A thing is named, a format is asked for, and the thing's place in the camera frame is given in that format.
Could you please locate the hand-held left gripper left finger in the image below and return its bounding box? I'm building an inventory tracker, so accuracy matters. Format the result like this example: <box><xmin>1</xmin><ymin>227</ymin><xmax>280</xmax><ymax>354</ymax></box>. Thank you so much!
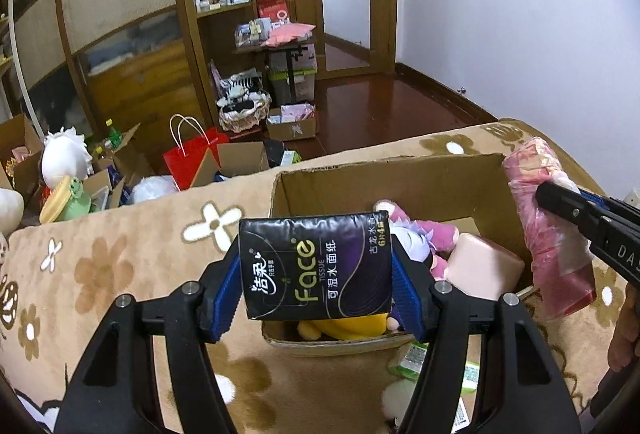
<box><xmin>52</xmin><ymin>234</ymin><xmax>251</xmax><ymax>434</ymax></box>

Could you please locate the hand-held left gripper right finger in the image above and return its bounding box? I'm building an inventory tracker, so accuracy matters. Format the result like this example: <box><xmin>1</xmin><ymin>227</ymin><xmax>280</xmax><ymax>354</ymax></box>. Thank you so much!
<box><xmin>390</xmin><ymin>234</ymin><xmax>583</xmax><ymax>434</ymax></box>

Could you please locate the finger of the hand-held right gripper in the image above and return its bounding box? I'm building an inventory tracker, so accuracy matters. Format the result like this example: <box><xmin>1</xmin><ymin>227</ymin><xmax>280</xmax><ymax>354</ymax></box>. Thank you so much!
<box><xmin>536</xmin><ymin>182</ymin><xmax>608</xmax><ymax>245</ymax></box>
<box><xmin>575</xmin><ymin>193</ymin><xmax>626</xmax><ymax>215</ymax></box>

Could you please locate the pink plastic-wrapped packet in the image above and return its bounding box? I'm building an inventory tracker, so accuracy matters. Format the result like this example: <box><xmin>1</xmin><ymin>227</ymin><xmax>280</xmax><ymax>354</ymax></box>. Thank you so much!
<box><xmin>502</xmin><ymin>136</ymin><xmax>598</xmax><ymax>321</ymax></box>

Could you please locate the purple and white plush toy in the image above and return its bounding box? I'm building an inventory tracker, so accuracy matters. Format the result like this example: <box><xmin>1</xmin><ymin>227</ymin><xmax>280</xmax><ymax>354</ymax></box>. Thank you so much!
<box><xmin>390</xmin><ymin>219</ymin><xmax>432</xmax><ymax>261</ymax></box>

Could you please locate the yellow plush toy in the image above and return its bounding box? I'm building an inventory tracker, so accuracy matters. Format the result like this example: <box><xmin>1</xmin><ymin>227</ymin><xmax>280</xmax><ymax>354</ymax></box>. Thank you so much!
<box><xmin>298</xmin><ymin>314</ymin><xmax>401</xmax><ymax>341</ymax></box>

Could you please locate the pink plush toy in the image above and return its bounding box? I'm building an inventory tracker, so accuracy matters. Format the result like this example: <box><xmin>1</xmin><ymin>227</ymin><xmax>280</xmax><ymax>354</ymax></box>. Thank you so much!
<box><xmin>375</xmin><ymin>200</ymin><xmax>460</xmax><ymax>279</ymax></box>

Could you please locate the pink round lollipop plush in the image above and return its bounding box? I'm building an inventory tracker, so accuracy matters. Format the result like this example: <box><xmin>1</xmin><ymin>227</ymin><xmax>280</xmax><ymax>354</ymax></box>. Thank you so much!
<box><xmin>446</xmin><ymin>233</ymin><xmax>526</xmax><ymax>301</ymax></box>

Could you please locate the black tissue pack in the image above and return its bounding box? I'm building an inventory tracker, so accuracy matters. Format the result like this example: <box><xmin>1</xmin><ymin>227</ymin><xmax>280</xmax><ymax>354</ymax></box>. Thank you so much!
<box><xmin>238</xmin><ymin>211</ymin><xmax>393</xmax><ymax>321</ymax></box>

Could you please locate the person's right hand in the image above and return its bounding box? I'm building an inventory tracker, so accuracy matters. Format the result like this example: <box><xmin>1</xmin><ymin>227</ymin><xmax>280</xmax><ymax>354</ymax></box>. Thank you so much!
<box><xmin>607</xmin><ymin>286</ymin><xmax>640</xmax><ymax>370</ymax></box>

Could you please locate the green and white packet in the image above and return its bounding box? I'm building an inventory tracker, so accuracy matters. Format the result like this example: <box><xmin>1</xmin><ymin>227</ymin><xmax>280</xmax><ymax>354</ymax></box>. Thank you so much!
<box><xmin>389</xmin><ymin>341</ymin><xmax>482</xmax><ymax>396</ymax></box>

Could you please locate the white fluffy bundle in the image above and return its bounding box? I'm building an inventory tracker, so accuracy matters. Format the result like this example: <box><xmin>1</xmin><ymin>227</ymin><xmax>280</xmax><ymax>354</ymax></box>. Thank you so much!
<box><xmin>131</xmin><ymin>176</ymin><xmax>179</xmax><ymax>205</ymax></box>

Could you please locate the red gift bag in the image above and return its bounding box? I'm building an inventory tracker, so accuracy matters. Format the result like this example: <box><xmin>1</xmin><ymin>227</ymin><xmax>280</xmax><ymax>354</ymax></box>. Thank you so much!
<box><xmin>163</xmin><ymin>115</ymin><xmax>231</xmax><ymax>191</ymax></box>

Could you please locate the green frog toy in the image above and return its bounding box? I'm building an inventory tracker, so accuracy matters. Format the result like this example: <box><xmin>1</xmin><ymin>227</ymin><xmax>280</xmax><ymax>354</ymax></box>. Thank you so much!
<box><xmin>39</xmin><ymin>176</ymin><xmax>92</xmax><ymax>223</ymax></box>

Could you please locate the lace-trimmed basket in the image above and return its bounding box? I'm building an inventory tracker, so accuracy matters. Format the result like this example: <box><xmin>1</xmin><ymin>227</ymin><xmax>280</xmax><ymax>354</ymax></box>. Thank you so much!
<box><xmin>218</xmin><ymin>96</ymin><xmax>272</xmax><ymax>133</ymax></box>

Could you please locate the small cardboard box with packets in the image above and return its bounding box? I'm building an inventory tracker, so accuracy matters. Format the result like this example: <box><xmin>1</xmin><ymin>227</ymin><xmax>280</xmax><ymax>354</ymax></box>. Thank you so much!
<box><xmin>266</xmin><ymin>104</ymin><xmax>317</xmax><ymax>141</ymax></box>

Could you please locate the black and white plush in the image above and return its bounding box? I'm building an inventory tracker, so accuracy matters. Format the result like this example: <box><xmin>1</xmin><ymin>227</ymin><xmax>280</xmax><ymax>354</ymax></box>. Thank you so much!
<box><xmin>217</xmin><ymin>68</ymin><xmax>266</xmax><ymax>107</ymax></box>

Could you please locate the white-haired plush doll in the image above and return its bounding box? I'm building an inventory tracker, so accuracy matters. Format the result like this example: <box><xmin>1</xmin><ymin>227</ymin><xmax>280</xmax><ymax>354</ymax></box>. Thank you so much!
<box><xmin>41</xmin><ymin>127</ymin><xmax>93</xmax><ymax>187</ymax></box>

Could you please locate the clear plastic storage box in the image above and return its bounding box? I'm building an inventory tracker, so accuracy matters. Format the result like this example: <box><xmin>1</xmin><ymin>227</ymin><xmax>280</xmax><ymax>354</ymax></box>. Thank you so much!
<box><xmin>267</xmin><ymin>46</ymin><xmax>318</xmax><ymax>102</ymax></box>

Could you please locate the large white plush toy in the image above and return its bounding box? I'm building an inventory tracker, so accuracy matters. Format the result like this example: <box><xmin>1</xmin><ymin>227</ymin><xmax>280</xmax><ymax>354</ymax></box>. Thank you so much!
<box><xmin>0</xmin><ymin>188</ymin><xmax>25</xmax><ymax>235</ymax></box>

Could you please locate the small folding table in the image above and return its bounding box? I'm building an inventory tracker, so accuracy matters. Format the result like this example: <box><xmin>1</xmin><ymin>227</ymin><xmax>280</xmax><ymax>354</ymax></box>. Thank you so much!
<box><xmin>231</xmin><ymin>41</ymin><xmax>317</xmax><ymax>87</ymax></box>

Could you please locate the pink cloth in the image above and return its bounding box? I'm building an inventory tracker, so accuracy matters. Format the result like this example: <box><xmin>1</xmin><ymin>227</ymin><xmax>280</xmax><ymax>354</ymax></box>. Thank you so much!
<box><xmin>265</xmin><ymin>22</ymin><xmax>316</xmax><ymax>48</ymax></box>

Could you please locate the red box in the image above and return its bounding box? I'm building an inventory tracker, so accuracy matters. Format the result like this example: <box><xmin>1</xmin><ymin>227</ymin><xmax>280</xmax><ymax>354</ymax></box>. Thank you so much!
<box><xmin>256</xmin><ymin>0</ymin><xmax>291</xmax><ymax>22</ymax></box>

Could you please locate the wooden wardrobe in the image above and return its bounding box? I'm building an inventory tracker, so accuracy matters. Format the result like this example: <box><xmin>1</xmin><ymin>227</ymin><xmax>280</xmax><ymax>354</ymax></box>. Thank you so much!
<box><xmin>0</xmin><ymin>0</ymin><xmax>281</xmax><ymax>135</ymax></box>

